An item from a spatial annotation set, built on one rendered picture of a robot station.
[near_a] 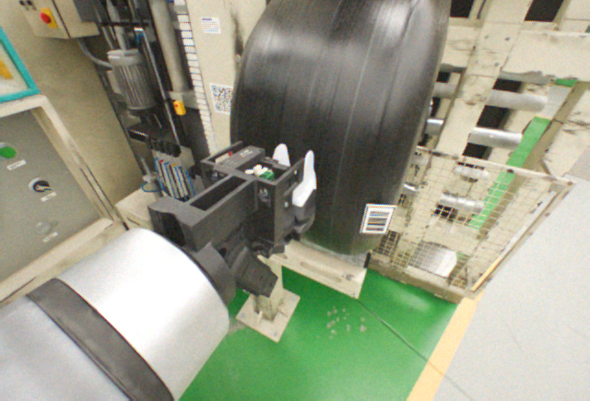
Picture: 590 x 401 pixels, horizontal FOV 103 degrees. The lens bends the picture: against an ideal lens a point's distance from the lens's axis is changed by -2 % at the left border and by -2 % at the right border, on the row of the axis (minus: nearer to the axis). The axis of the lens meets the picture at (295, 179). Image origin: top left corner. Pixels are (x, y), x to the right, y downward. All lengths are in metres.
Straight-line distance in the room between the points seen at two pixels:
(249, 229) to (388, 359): 1.40
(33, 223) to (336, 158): 0.75
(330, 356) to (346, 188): 1.24
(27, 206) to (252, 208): 0.70
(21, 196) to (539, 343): 2.19
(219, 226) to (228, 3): 0.49
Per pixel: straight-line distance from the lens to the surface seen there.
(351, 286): 0.69
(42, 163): 0.82
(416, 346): 1.62
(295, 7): 0.42
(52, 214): 0.86
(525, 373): 1.84
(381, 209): 0.36
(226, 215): 0.16
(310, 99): 0.33
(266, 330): 1.52
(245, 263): 0.21
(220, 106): 0.68
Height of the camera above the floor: 1.43
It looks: 37 degrees down
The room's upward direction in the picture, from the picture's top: straight up
